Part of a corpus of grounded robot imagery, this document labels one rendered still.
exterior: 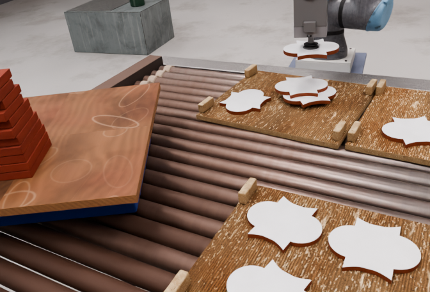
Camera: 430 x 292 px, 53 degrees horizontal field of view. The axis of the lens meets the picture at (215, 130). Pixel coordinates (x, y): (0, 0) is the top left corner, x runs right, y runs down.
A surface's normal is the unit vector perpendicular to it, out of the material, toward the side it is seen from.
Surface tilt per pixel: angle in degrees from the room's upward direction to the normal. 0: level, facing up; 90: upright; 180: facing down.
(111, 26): 90
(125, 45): 90
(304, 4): 91
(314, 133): 0
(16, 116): 90
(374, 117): 0
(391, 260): 0
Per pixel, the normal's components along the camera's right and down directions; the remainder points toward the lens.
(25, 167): 0.04, 0.49
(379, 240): -0.11, -0.87
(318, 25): -0.26, 0.51
